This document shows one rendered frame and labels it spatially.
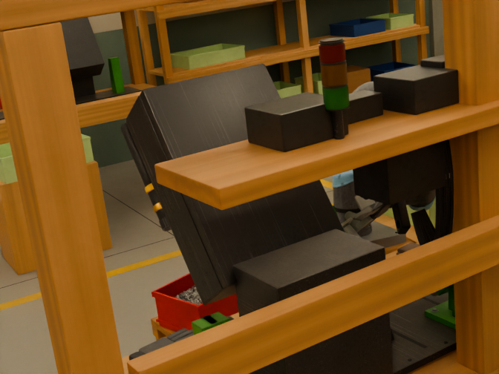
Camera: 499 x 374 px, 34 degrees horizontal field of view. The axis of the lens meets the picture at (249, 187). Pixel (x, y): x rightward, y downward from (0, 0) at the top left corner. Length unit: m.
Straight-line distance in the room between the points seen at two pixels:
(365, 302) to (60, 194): 0.66
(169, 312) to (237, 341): 1.08
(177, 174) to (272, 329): 0.33
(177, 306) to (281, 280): 0.82
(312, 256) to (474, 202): 0.38
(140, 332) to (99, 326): 3.02
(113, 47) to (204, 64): 0.88
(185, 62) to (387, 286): 5.95
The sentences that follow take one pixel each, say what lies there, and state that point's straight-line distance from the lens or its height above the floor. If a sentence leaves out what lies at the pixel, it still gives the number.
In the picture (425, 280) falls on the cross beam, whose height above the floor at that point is 1.22.
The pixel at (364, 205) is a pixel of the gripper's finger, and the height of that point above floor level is 1.25.
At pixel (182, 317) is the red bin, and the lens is 2.49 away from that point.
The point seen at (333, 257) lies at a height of 1.24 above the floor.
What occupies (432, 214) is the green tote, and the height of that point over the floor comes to 0.87.
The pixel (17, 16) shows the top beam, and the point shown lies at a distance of 1.23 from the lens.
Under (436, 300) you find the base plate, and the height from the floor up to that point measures 0.90.
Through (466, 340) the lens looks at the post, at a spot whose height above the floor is 0.96.
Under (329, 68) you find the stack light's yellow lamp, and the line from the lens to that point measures 1.55.
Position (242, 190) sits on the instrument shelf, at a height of 1.53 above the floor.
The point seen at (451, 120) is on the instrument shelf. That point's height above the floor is 1.54.
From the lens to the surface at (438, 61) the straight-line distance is 1.85.
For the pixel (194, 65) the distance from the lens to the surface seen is 7.41.
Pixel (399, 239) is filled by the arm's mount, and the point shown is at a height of 0.87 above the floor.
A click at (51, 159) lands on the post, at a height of 1.65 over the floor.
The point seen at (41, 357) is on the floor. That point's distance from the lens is 4.37.
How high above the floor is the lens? 1.94
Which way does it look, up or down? 17 degrees down
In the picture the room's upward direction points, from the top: 7 degrees counter-clockwise
